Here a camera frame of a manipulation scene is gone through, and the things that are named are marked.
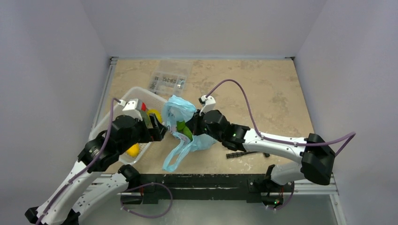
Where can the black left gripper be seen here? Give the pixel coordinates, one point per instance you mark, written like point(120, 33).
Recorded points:
point(151, 134)

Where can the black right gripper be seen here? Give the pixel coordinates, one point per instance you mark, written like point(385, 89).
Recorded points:
point(196, 124)

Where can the blue plastic bag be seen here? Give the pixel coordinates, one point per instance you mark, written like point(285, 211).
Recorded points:
point(179, 109)

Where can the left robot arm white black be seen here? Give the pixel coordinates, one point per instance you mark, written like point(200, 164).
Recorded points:
point(70, 204)

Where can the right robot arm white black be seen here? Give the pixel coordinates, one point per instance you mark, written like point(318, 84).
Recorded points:
point(310, 158)

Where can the yellow fake starfruit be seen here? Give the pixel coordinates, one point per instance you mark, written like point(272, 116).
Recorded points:
point(156, 113)

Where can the green fake fruit in bag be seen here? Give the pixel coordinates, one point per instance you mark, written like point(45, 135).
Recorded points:
point(183, 129)

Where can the red fake fruit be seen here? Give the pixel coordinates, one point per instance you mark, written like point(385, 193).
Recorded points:
point(143, 107)

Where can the yellow fake lemon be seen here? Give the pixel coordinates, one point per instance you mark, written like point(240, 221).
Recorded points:
point(134, 150)

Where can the white plastic basket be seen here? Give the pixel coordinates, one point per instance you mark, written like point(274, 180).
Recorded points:
point(151, 101)

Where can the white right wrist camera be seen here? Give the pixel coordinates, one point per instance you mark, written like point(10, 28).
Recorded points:
point(207, 102)

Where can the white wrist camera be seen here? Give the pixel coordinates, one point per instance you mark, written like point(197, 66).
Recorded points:
point(132, 108)
point(207, 102)

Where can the black T-handle tool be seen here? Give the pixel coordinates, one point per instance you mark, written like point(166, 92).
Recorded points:
point(239, 154)

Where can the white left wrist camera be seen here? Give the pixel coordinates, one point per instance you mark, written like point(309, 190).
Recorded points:
point(132, 108)

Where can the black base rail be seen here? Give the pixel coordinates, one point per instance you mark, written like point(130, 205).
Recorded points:
point(151, 188)

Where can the aluminium frame rail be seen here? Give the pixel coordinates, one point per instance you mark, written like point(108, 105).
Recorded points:
point(107, 83)

